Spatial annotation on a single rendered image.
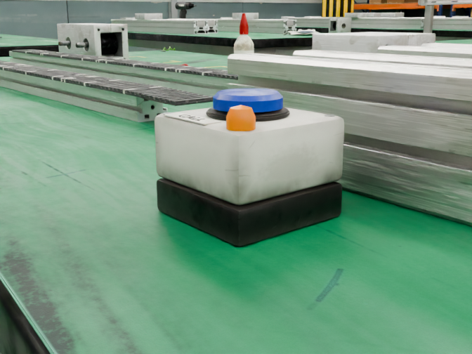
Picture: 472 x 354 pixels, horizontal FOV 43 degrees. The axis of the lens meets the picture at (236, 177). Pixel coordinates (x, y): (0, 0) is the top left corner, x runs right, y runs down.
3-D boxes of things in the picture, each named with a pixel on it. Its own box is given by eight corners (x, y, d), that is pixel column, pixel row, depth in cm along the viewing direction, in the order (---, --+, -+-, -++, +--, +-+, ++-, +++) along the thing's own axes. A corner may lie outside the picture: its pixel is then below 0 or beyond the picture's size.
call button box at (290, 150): (155, 211, 36) (151, 108, 35) (272, 182, 42) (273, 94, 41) (238, 249, 30) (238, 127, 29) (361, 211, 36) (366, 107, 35)
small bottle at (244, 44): (242, 79, 111) (242, 12, 108) (230, 77, 114) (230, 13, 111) (258, 77, 113) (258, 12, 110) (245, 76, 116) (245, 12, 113)
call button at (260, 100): (199, 124, 35) (199, 90, 34) (251, 116, 37) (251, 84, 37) (243, 134, 32) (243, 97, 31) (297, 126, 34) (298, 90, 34)
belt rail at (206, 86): (10, 63, 150) (8, 50, 149) (26, 62, 152) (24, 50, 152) (265, 105, 78) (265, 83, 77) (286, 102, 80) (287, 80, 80)
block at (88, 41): (67, 64, 146) (64, 24, 143) (109, 62, 153) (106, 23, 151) (86, 67, 139) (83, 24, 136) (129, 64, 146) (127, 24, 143)
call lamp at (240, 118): (220, 128, 30) (220, 104, 30) (242, 124, 31) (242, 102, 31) (239, 132, 29) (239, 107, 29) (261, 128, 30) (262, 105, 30)
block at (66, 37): (50, 61, 155) (48, 23, 153) (90, 59, 162) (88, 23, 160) (69, 63, 148) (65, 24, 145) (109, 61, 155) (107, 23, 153)
